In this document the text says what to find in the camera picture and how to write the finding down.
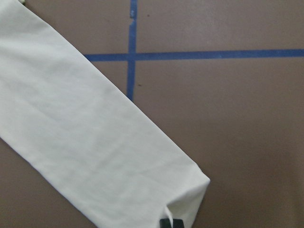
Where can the cream long-sleeve cat shirt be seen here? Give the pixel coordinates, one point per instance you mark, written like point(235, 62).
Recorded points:
point(84, 136)

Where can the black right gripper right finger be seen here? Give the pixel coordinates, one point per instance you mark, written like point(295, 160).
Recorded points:
point(178, 223)

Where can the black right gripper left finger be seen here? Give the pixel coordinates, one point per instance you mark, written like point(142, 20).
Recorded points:
point(165, 223)

